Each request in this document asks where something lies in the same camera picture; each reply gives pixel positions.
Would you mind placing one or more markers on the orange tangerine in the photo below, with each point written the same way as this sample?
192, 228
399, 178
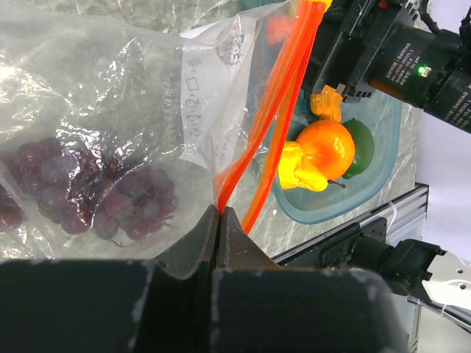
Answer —
328, 146

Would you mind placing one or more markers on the yellow lemon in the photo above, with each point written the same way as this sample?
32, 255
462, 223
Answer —
296, 171

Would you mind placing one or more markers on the purple grape bunch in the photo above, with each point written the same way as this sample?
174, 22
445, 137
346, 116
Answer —
83, 190

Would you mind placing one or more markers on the clear zip top bag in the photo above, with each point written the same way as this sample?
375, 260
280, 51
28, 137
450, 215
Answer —
176, 103

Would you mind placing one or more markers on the orange ginger root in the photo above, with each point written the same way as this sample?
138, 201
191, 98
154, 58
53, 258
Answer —
327, 104

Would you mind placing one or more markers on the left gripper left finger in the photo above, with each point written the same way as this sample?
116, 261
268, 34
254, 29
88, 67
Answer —
156, 305

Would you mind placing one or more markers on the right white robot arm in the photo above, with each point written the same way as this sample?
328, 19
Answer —
424, 273

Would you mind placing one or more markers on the teal plastic tray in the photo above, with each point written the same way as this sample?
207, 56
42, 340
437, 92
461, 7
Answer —
377, 119

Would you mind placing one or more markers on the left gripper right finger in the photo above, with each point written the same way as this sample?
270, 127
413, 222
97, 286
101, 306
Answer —
258, 306

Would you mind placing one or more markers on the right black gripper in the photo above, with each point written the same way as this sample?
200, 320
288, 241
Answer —
394, 47

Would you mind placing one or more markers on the green lime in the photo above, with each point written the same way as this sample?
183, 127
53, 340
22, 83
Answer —
362, 147

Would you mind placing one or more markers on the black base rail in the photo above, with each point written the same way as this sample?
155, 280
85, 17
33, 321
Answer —
400, 219

